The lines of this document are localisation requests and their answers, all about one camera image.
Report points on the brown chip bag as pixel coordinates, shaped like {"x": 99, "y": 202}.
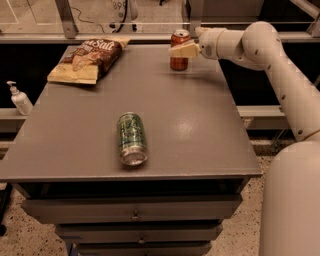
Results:
{"x": 89, "y": 61}

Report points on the grey drawer cabinet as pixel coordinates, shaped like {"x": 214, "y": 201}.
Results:
{"x": 148, "y": 162}

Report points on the green soda can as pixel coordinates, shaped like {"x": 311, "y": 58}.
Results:
{"x": 132, "y": 142}

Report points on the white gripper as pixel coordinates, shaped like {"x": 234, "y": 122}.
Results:
{"x": 209, "y": 44}

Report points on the metal railing frame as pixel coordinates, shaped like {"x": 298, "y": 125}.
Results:
{"x": 73, "y": 21}

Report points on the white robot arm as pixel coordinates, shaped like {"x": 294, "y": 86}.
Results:
{"x": 290, "y": 218}

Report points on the drawer knob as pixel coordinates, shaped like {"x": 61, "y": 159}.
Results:
{"x": 135, "y": 217}
{"x": 141, "y": 240}

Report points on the red coke can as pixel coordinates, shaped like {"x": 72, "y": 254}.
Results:
{"x": 177, "y": 62}

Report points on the white pump bottle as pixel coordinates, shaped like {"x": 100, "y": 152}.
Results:
{"x": 20, "y": 99}

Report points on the top drawer knob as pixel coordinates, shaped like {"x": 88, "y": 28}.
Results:
{"x": 135, "y": 217}

